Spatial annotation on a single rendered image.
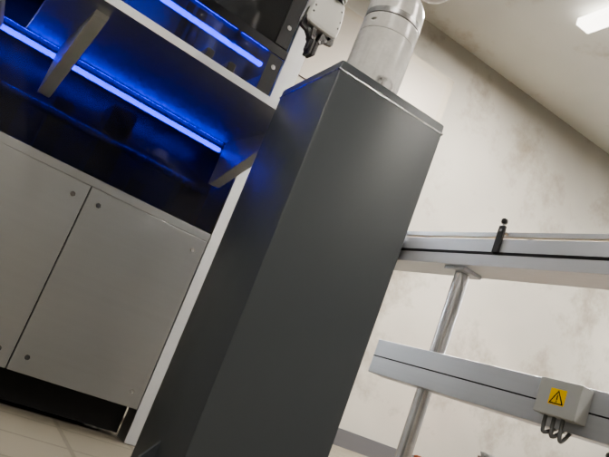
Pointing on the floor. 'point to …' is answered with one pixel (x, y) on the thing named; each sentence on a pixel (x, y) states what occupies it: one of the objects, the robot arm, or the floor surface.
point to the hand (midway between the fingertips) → (310, 49)
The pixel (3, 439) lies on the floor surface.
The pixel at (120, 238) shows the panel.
